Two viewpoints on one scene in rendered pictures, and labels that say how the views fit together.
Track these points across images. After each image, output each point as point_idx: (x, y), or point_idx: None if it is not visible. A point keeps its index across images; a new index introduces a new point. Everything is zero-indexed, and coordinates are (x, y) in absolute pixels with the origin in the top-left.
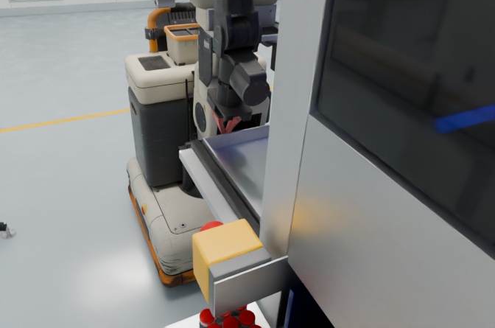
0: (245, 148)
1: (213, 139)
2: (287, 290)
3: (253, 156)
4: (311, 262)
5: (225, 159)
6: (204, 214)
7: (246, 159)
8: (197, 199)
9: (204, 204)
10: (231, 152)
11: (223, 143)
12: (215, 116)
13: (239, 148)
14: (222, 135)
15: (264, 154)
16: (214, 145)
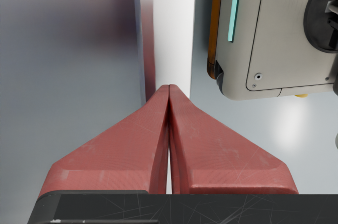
0: (97, 134)
1: (140, 31)
2: None
3: (27, 143)
4: None
5: (21, 29)
6: None
7: (7, 116)
8: None
9: None
10: (83, 78)
11: (140, 68)
12: (111, 176)
13: (103, 115)
14: (145, 91)
15: (36, 180)
16: (137, 19)
